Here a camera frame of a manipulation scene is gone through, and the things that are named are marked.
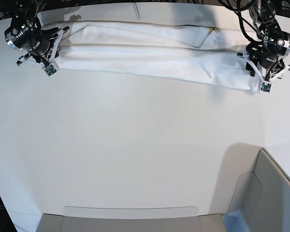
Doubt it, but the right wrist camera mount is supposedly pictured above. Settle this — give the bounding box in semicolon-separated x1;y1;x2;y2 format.
16;26;70;77

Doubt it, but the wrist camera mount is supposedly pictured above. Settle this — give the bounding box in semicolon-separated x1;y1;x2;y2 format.
16;26;70;77
237;52;290;94

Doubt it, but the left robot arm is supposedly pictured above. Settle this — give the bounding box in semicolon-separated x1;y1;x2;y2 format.
219;0;290;82

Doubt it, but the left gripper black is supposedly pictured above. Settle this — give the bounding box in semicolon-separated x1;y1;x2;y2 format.
246;43;285;80

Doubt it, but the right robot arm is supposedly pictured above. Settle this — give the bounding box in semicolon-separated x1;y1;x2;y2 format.
4;0;70;66

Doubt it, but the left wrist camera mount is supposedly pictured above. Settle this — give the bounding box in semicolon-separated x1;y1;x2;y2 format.
237;52;290;94

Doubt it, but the white t-shirt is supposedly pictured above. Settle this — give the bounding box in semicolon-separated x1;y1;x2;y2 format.
54;20;265;95

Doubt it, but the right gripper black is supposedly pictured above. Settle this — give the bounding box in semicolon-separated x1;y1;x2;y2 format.
26;28;63;62

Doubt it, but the beige cardboard box right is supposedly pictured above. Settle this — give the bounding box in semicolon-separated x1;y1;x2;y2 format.
223;149;290;232

